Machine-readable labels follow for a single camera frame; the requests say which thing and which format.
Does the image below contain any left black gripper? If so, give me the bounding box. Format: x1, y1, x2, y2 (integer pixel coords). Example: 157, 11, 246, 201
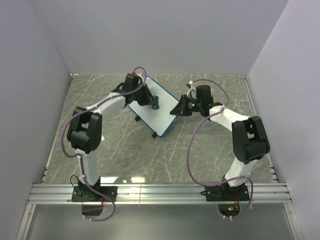
132, 83, 156, 107

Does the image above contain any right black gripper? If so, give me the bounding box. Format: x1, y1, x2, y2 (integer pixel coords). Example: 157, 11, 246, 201
170, 95, 202, 118

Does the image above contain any blue whiteboard eraser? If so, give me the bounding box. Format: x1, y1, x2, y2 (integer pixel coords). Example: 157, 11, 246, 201
151, 95, 160, 110

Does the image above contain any blue-framed small whiteboard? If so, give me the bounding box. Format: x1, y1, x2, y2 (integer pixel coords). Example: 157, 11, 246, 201
128, 76, 179, 137

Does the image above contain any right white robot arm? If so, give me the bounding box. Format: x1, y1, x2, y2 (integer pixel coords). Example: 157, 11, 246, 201
170, 85, 270, 201

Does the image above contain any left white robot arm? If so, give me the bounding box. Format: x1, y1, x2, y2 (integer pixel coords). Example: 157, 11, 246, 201
67, 72, 159, 201

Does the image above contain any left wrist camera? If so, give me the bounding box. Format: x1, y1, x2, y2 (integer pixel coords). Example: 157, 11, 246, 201
124, 72, 143, 91

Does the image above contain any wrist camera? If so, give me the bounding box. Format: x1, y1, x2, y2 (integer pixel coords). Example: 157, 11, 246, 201
186, 80, 197, 99
124, 72, 143, 91

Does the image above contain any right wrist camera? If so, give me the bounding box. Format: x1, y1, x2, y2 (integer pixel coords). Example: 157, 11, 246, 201
186, 80, 197, 99

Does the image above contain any aluminium mounting rail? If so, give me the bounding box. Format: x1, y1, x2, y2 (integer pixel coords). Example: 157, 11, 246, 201
27, 182, 292, 205

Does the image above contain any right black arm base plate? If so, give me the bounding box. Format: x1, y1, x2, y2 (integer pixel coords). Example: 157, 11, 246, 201
200, 183, 250, 202

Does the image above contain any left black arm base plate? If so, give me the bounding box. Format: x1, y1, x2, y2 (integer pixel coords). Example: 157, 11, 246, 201
71, 185, 118, 202

